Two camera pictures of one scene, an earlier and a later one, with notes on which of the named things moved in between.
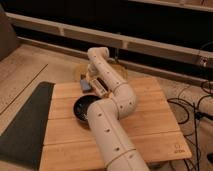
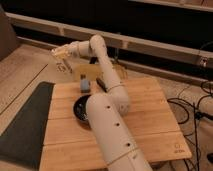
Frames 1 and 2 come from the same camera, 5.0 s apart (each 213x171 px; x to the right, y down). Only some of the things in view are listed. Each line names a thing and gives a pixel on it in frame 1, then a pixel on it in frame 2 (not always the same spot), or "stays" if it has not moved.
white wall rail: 155,49 stays
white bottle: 98,88 to 62,51
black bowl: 81,106 stays
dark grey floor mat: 21,143 stays
